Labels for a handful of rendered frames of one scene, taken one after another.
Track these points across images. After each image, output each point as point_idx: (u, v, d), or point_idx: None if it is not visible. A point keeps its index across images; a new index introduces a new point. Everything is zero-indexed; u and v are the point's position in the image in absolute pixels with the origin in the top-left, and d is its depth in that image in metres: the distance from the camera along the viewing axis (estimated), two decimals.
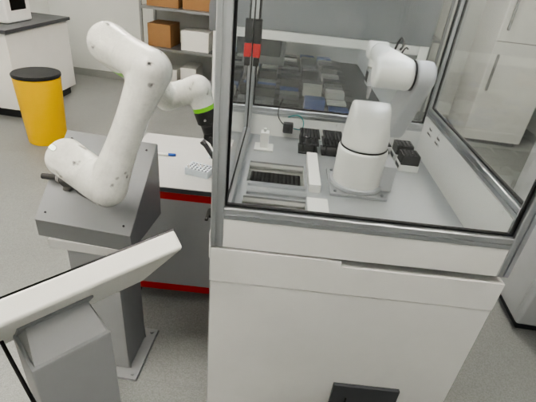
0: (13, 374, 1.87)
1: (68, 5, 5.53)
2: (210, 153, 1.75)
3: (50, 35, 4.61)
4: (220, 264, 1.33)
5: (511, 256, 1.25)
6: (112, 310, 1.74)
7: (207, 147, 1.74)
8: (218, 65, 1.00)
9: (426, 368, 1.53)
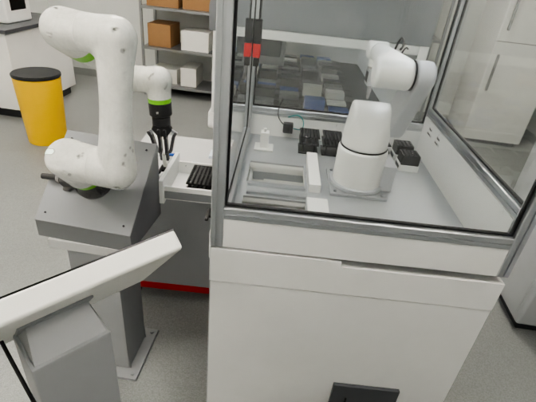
0: (13, 374, 1.87)
1: (68, 5, 5.53)
2: None
3: None
4: (220, 264, 1.33)
5: (511, 256, 1.25)
6: (112, 310, 1.74)
7: (153, 138, 1.74)
8: (218, 65, 1.00)
9: (426, 368, 1.53)
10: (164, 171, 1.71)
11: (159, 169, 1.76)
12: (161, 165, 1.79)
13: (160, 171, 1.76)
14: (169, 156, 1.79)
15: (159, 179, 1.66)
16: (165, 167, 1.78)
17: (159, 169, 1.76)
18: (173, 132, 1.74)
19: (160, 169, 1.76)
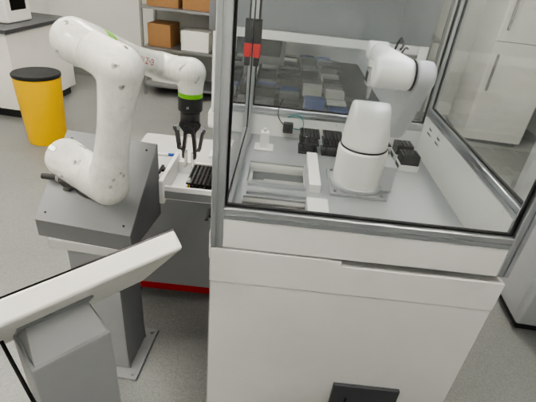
0: (13, 374, 1.87)
1: (68, 5, 5.53)
2: (178, 141, 1.62)
3: None
4: (220, 264, 1.33)
5: (511, 256, 1.25)
6: (112, 310, 1.74)
7: (178, 134, 1.61)
8: (218, 65, 1.00)
9: (426, 368, 1.53)
10: (164, 171, 1.71)
11: (159, 169, 1.76)
12: (161, 165, 1.79)
13: (160, 171, 1.76)
14: (196, 155, 1.67)
15: (159, 179, 1.66)
16: (165, 167, 1.78)
17: (159, 169, 1.76)
18: (202, 130, 1.62)
19: (160, 169, 1.76)
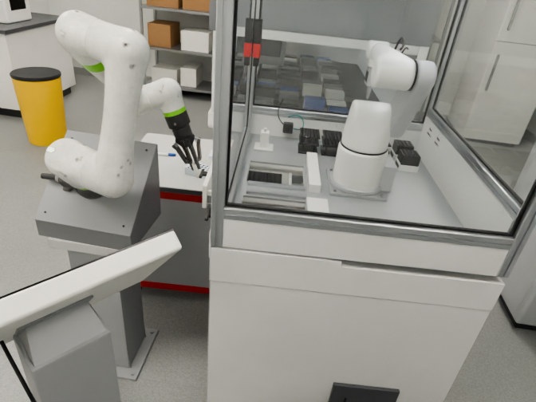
0: (13, 374, 1.87)
1: (68, 5, 5.53)
2: (182, 156, 1.73)
3: (50, 35, 4.61)
4: (220, 264, 1.33)
5: (511, 256, 1.25)
6: (112, 310, 1.74)
7: (179, 150, 1.72)
8: (218, 65, 1.00)
9: (426, 368, 1.53)
10: (206, 176, 1.71)
11: (200, 174, 1.76)
12: (202, 170, 1.79)
13: (202, 175, 1.76)
14: (199, 164, 1.77)
15: (203, 183, 1.66)
16: (206, 172, 1.78)
17: (201, 174, 1.76)
18: (197, 139, 1.71)
19: (202, 174, 1.76)
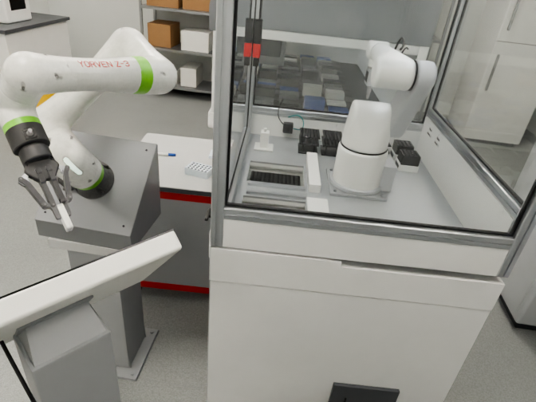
0: (13, 374, 1.87)
1: (68, 5, 5.53)
2: (66, 190, 1.10)
3: (50, 35, 4.61)
4: (220, 264, 1.33)
5: (511, 256, 1.25)
6: (112, 310, 1.74)
7: (63, 179, 1.10)
8: (218, 65, 1.00)
9: (426, 368, 1.53)
10: None
11: None
12: None
13: None
14: (55, 214, 1.05)
15: None
16: None
17: None
18: (26, 179, 1.04)
19: None
